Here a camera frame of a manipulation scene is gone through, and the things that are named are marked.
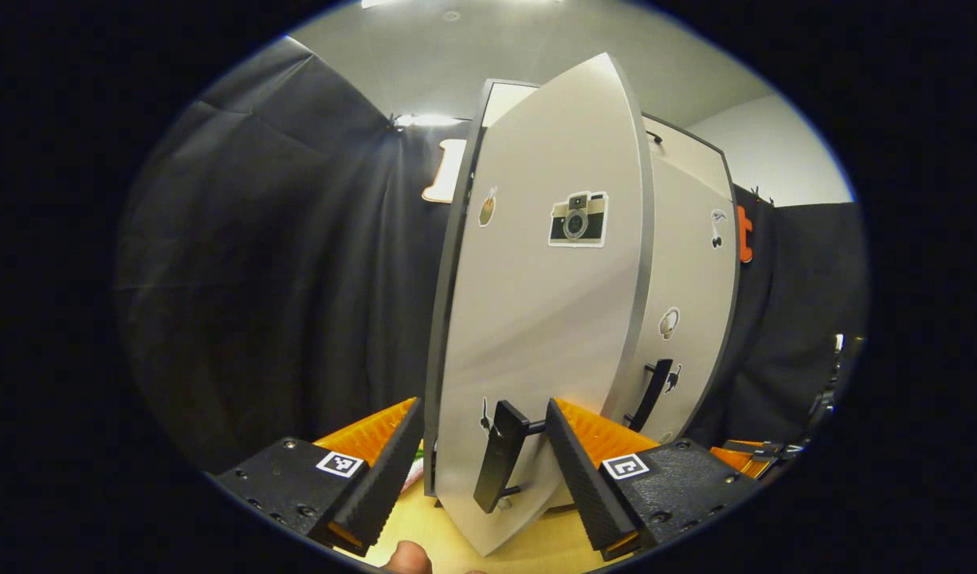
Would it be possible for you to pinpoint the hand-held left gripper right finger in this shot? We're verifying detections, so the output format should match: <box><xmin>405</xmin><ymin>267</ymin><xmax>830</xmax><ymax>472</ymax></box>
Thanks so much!
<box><xmin>544</xmin><ymin>397</ymin><xmax>764</xmax><ymax>560</ymax></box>

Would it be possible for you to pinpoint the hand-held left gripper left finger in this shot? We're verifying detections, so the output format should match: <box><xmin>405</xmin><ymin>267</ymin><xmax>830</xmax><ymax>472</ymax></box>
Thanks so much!
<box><xmin>210</xmin><ymin>397</ymin><xmax>426</xmax><ymax>557</ymax></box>

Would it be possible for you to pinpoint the white shoe cabinet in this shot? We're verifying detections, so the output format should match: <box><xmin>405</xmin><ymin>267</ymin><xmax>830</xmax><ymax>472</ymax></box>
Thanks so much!
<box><xmin>423</xmin><ymin>78</ymin><xmax>743</xmax><ymax>511</ymax></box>

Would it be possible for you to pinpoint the white shoe cabinet door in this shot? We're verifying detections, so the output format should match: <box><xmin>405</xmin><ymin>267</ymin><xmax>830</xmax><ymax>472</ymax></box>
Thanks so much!
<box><xmin>423</xmin><ymin>52</ymin><xmax>657</xmax><ymax>557</ymax></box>
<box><xmin>604</xmin><ymin>155</ymin><xmax>742</xmax><ymax>447</ymax></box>

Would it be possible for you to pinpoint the watermelon slice toy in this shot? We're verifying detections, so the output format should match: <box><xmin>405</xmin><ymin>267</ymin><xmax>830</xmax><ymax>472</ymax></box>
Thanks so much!
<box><xmin>399</xmin><ymin>446</ymin><xmax>427</xmax><ymax>493</ymax></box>

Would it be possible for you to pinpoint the black door handle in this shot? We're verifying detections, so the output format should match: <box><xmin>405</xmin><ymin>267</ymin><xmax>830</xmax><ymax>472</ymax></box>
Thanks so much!
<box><xmin>622</xmin><ymin>359</ymin><xmax>675</xmax><ymax>433</ymax></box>
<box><xmin>473</xmin><ymin>400</ymin><xmax>551</xmax><ymax>515</ymax></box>

